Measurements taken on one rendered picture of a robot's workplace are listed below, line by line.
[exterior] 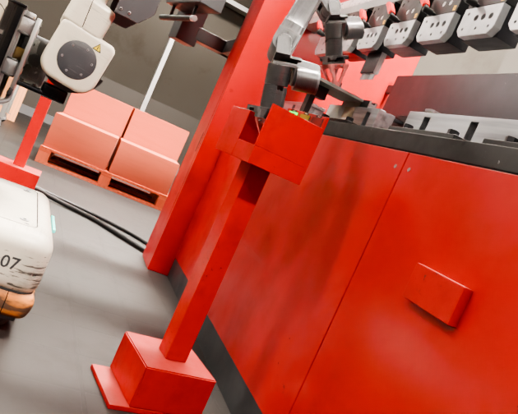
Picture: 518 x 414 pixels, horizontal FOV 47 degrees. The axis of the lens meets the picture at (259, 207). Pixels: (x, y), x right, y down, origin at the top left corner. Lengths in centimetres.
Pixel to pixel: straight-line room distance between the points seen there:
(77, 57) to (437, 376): 122
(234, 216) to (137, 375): 45
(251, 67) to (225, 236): 148
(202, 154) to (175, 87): 615
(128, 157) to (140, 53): 415
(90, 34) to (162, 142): 352
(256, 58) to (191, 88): 616
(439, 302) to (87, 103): 437
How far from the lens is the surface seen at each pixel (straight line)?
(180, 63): 897
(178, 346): 159
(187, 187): 285
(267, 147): 143
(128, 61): 885
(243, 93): 287
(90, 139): 486
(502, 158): 115
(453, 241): 116
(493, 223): 110
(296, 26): 152
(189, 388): 158
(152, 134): 522
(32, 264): 163
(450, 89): 267
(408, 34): 193
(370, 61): 216
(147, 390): 154
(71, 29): 176
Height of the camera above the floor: 67
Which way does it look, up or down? 4 degrees down
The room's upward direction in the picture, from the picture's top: 24 degrees clockwise
